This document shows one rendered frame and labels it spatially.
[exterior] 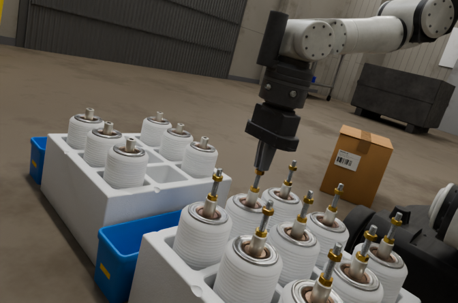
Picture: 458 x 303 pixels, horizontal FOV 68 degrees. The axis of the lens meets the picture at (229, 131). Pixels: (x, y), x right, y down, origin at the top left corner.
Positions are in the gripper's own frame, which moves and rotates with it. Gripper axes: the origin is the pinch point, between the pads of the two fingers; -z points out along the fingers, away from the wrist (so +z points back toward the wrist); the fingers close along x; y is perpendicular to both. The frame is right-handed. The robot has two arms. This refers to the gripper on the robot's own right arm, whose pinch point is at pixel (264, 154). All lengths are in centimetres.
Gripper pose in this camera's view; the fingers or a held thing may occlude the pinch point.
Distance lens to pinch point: 68.3
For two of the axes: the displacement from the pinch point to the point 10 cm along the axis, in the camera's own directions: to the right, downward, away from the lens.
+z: 2.5, -9.4, -2.4
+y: -7.6, -0.3, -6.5
